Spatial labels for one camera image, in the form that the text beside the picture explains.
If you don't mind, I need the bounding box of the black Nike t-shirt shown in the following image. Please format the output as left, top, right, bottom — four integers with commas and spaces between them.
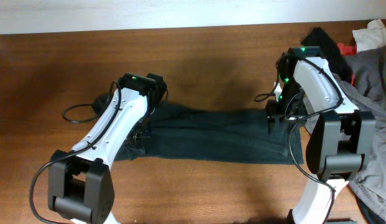
116, 103, 303, 165

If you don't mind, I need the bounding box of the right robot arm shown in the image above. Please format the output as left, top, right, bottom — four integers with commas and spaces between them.
265, 47, 375, 224

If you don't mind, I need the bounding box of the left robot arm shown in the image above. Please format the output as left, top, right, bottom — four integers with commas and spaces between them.
48, 73, 167, 223

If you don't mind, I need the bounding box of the black garment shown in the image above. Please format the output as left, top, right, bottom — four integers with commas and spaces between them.
301, 27, 353, 83

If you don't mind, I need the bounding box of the red garment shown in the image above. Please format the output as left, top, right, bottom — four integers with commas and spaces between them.
336, 42, 357, 85

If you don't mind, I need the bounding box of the grey garment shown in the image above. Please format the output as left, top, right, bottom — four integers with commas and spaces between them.
334, 45, 386, 223

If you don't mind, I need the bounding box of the white garment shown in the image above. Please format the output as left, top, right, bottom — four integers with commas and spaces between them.
352, 19, 386, 52

